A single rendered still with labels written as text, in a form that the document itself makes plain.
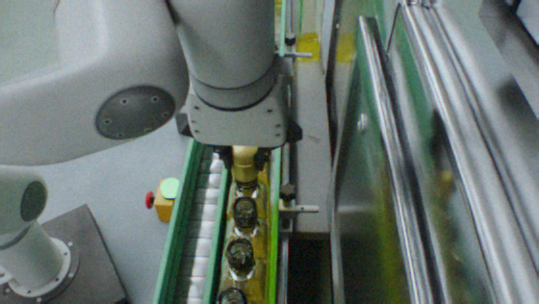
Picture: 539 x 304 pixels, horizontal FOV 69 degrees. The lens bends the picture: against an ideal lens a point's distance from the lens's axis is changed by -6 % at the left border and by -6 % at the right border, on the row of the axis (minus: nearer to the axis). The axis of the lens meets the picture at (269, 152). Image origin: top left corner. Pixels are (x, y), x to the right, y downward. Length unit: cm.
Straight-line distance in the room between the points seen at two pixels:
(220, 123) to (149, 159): 71
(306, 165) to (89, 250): 47
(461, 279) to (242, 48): 20
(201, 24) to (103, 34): 7
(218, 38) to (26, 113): 13
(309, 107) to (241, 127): 61
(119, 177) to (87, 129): 84
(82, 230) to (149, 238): 14
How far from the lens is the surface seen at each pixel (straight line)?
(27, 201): 64
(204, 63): 31
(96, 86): 23
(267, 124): 40
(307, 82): 107
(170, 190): 89
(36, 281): 88
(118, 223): 100
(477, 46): 25
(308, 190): 83
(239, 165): 50
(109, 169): 111
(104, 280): 86
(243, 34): 29
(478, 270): 20
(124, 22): 24
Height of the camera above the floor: 154
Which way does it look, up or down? 48 degrees down
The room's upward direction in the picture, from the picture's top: straight up
